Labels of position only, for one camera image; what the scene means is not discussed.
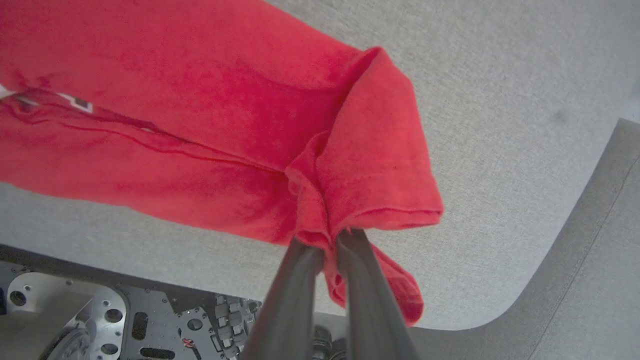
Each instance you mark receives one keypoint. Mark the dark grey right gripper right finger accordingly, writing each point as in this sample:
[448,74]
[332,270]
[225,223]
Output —
[372,310]

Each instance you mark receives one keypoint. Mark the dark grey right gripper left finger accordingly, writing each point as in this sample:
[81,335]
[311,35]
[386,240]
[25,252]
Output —
[285,310]

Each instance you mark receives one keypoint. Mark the red and white shirt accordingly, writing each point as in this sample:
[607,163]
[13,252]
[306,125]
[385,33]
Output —
[200,125]

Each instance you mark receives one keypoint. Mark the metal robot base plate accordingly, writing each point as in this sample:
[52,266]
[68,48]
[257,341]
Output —
[100,315]

